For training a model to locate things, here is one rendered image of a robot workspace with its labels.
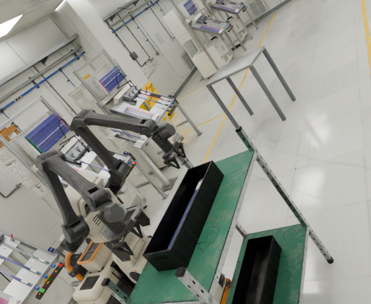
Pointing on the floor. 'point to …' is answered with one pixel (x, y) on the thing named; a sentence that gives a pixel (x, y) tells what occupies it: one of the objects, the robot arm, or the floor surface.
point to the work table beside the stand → (237, 66)
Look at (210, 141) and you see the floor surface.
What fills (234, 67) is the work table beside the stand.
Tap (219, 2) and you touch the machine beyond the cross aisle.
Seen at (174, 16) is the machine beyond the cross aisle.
